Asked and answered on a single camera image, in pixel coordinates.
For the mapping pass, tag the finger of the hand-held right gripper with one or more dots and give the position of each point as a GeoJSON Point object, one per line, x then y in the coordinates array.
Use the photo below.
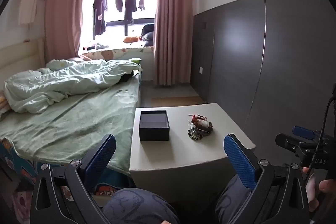
{"type": "Point", "coordinates": [287, 142]}
{"type": "Point", "coordinates": [305, 132]}

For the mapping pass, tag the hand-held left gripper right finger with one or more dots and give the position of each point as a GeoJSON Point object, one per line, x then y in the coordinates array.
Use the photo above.
{"type": "Point", "coordinates": [240, 161]}

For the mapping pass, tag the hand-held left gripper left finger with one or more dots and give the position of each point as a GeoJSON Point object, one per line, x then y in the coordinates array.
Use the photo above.
{"type": "Point", "coordinates": [101, 158]}

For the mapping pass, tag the heap of mixed jewelry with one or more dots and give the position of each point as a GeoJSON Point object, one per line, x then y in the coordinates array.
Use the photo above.
{"type": "Point", "coordinates": [202, 123]}

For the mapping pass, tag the black jewelry box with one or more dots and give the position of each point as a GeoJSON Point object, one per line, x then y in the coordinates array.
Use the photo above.
{"type": "Point", "coordinates": [153, 125]}

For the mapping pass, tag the person's right hand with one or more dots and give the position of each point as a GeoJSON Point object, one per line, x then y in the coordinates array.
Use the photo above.
{"type": "Point", "coordinates": [326, 186]}

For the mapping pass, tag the person's right leg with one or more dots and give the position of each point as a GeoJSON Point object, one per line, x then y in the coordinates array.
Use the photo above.
{"type": "Point", "coordinates": [231, 200]}

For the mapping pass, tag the person's leg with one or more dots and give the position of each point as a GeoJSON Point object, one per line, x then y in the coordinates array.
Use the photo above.
{"type": "Point", "coordinates": [231, 200]}
{"type": "Point", "coordinates": [139, 207]}

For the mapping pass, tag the bed with green sheet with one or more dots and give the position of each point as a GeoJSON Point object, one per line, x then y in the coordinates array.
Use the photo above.
{"type": "Point", "coordinates": [73, 124]}

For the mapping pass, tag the white leather table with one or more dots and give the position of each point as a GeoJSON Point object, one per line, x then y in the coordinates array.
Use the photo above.
{"type": "Point", "coordinates": [189, 158]}

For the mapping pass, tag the person's left leg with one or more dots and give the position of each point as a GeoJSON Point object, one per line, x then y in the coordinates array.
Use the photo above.
{"type": "Point", "coordinates": [139, 207]}

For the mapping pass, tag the light green quilt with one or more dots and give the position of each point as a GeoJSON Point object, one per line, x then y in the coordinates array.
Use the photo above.
{"type": "Point", "coordinates": [65, 82]}

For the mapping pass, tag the dark cloth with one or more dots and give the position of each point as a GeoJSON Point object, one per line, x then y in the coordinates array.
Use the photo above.
{"type": "Point", "coordinates": [127, 77]}

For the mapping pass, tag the brown cardboard sheet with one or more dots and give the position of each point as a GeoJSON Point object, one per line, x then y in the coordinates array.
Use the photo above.
{"type": "Point", "coordinates": [176, 101]}

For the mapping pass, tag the pink floor mat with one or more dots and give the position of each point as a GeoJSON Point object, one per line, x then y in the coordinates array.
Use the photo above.
{"type": "Point", "coordinates": [22, 203]}

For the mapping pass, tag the printed window seat cushion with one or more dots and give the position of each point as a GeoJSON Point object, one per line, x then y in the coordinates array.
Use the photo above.
{"type": "Point", "coordinates": [115, 53]}

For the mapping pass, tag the orange plush toy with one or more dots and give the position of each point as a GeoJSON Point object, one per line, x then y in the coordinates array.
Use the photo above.
{"type": "Point", "coordinates": [131, 39]}

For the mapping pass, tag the beige headboard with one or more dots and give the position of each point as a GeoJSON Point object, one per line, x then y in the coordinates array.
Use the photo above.
{"type": "Point", "coordinates": [21, 53]}

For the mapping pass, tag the dark blue pillow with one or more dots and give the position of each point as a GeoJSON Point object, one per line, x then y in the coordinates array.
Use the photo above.
{"type": "Point", "coordinates": [148, 32]}

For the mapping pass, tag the window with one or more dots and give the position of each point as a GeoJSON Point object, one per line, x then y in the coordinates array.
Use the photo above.
{"type": "Point", "coordinates": [144, 27]}

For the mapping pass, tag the pink curtain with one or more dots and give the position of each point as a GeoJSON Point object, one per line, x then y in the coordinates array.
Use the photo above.
{"type": "Point", "coordinates": [173, 29]}
{"type": "Point", "coordinates": [63, 16]}

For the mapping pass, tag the dark hanging jacket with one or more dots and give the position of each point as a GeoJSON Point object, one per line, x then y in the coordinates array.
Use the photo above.
{"type": "Point", "coordinates": [99, 11]}

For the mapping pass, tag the white wall socket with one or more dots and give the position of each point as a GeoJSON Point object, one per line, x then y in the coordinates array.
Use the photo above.
{"type": "Point", "coordinates": [201, 70]}

